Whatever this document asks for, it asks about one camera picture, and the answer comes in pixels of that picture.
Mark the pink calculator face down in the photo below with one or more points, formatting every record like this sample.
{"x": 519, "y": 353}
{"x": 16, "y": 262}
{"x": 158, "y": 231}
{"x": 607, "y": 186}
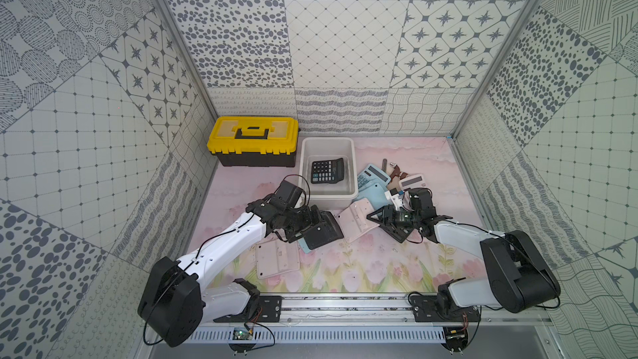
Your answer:
{"x": 274, "y": 258}

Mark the pink calculator face up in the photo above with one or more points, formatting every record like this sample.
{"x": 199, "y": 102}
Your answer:
{"x": 353, "y": 220}

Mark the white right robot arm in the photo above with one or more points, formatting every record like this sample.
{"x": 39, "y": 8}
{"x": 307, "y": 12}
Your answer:
{"x": 516, "y": 278}

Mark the teal calculator face up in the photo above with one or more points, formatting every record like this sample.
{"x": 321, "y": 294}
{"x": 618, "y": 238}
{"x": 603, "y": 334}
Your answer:
{"x": 372, "y": 175}

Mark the white plastic storage box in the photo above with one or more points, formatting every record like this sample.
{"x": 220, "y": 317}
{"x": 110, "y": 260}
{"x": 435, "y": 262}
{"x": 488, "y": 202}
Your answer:
{"x": 330, "y": 196}

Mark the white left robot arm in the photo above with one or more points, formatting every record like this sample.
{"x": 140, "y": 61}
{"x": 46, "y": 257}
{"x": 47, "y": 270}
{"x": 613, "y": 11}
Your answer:
{"x": 177, "y": 297}

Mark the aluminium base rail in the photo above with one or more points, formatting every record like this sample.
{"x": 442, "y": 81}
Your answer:
{"x": 351, "y": 318}

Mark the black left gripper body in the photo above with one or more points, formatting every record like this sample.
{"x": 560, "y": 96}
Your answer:
{"x": 309, "y": 222}

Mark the floral pink table mat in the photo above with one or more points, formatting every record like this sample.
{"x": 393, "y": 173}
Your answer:
{"x": 374, "y": 263}

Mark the yellow and black toolbox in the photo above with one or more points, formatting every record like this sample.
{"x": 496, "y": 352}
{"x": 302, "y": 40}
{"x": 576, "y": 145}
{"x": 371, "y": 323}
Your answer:
{"x": 255, "y": 141}

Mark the light blue calculator face down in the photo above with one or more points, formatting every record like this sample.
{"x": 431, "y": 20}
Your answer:
{"x": 375, "y": 193}

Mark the light blue calculator back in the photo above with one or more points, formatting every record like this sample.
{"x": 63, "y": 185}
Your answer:
{"x": 301, "y": 245}

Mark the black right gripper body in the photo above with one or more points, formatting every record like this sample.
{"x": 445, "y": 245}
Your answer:
{"x": 395, "y": 217}

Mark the black calculator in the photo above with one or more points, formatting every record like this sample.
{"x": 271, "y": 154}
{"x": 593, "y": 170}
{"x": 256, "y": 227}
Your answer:
{"x": 398, "y": 223}
{"x": 328, "y": 171}

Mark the black calculator face down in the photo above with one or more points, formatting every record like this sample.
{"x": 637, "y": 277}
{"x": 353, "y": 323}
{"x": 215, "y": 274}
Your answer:
{"x": 325, "y": 231}

